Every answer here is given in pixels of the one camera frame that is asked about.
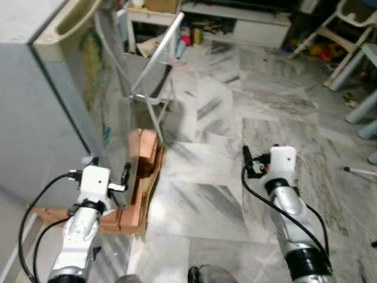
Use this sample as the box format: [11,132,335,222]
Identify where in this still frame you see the fridge door with beige handle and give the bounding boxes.
[32,0,142,201]

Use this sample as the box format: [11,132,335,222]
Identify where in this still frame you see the thin white stick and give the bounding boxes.
[345,167,377,176]

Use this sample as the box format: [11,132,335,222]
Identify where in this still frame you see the grey robot left leg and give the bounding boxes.
[115,274,142,283]

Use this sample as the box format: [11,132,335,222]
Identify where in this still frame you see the grey robot leg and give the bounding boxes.
[188,265,239,283]
[115,274,142,283]

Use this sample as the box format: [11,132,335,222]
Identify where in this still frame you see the grey robot right leg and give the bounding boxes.
[188,265,239,283]

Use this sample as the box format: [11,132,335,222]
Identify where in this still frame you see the white shelf cabinet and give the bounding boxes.
[180,0,293,49]

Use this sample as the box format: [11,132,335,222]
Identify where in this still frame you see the white folding metal rack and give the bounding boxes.
[128,12,186,145]

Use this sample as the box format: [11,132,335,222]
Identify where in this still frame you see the light blue table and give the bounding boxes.
[329,42,377,166]

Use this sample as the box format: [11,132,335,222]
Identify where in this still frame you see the light blue board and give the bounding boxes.
[116,9,130,54]

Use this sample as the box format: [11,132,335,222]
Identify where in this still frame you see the white side table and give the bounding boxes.
[124,0,182,57]

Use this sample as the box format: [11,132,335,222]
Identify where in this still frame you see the white child chair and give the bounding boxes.
[287,0,377,89]

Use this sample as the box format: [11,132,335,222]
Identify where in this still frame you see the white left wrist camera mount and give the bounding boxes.
[78,166,113,204]

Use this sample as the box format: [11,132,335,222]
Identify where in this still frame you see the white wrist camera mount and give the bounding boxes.
[269,146,297,180]
[78,166,113,204]

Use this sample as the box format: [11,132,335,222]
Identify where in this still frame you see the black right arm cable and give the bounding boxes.
[242,167,330,260]

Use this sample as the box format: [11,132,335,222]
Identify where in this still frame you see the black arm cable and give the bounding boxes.
[242,167,330,260]
[18,170,83,283]

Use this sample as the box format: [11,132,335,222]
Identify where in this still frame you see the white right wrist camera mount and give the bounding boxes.
[269,146,297,180]

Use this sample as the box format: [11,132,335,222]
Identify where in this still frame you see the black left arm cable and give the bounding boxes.
[18,170,83,283]

